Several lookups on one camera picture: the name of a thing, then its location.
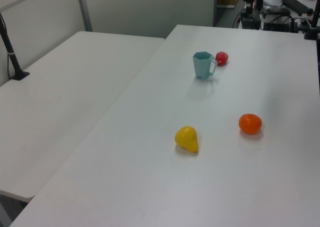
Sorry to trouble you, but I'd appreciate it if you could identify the dark electronics box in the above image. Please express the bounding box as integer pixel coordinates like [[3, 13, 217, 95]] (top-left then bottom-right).
[[240, 8, 261, 30]]

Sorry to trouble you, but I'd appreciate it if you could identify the orange toy fruit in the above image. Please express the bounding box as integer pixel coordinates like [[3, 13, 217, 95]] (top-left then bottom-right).
[[238, 113, 263, 135]]

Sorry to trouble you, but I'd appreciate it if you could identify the black computer keyboard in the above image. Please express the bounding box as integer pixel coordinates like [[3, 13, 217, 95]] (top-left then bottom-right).
[[280, 0, 310, 16]]

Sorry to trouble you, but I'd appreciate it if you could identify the black clamped camera pole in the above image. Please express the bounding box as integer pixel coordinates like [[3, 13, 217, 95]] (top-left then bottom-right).
[[303, 1, 320, 41]]

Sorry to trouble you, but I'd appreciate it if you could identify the red toy strawberry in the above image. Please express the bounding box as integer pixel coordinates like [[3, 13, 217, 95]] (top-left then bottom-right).
[[215, 51, 230, 67]]

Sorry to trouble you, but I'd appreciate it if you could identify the white side table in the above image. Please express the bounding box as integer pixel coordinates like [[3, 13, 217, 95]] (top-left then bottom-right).
[[0, 31, 166, 203]]

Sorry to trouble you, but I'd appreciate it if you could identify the black cable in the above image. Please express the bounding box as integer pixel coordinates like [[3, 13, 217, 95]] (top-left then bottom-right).
[[232, 11, 242, 29]]

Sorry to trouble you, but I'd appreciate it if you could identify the yellow toy pear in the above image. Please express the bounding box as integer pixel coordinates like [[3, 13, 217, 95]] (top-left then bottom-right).
[[174, 125, 200, 154]]

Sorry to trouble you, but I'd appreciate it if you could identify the teal hexagonal plastic mug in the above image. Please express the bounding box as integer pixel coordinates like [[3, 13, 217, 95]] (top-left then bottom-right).
[[192, 51, 218, 80]]

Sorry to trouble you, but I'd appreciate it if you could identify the black camera pole with base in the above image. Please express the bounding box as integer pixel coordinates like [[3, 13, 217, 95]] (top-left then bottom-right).
[[0, 11, 30, 81]]

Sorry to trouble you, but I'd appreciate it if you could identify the black equipment case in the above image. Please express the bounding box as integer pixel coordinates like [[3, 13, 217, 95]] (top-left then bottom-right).
[[262, 16, 299, 33]]

